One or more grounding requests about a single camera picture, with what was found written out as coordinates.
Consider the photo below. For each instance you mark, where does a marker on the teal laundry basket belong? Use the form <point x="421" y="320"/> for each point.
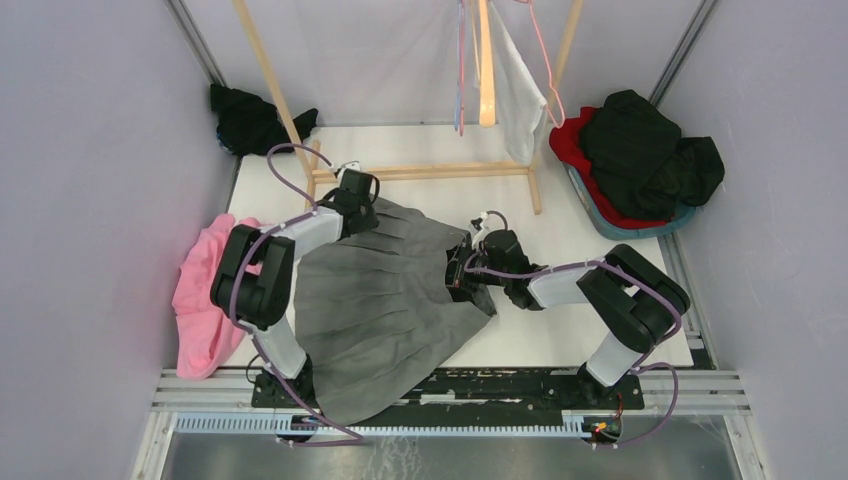
<point x="683" y="215"/>

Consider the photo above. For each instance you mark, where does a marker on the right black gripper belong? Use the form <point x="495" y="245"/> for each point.
<point x="456" y="276"/>

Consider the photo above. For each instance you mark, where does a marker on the white skirt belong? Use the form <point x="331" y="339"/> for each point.
<point x="520" y="105"/>

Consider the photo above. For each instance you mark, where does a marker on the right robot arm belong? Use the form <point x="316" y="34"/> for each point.
<point x="641" y="306"/>

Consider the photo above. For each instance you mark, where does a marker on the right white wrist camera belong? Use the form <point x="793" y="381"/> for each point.
<point x="487" y="222"/>

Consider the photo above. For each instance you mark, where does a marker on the grey garment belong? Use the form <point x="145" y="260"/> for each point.
<point x="375" y="316"/>

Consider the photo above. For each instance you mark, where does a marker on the white cable duct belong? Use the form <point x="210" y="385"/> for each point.
<point x="299" y="425"/>

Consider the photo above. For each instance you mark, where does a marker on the red garment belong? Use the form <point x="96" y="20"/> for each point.
<point x="564" y="142"/>

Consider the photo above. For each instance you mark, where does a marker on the pink wire hanger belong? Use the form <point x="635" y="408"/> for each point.
<point x="532" y="39"/>

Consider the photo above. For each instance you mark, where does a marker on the wooden clothes rack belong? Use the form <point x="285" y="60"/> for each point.
<point x="309" y="157"/>

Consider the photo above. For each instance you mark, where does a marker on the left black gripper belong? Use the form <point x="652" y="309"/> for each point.
<point x="371" y="221"/>

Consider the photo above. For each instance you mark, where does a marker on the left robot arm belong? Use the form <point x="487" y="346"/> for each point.
<point x="254" y="279"/>

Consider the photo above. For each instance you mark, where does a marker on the wooden hanger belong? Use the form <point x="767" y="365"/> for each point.
<point x="487" y="103"/>

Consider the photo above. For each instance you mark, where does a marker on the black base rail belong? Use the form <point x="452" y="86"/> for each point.
<point x="500" y="397"/>

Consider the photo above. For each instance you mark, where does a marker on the pink garment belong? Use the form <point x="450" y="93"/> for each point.
<point x="206" y="337"/>

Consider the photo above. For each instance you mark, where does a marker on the black garment corner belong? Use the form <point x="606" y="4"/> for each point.
<point x="247" y="125"/>
<point x="643" y="164"/>

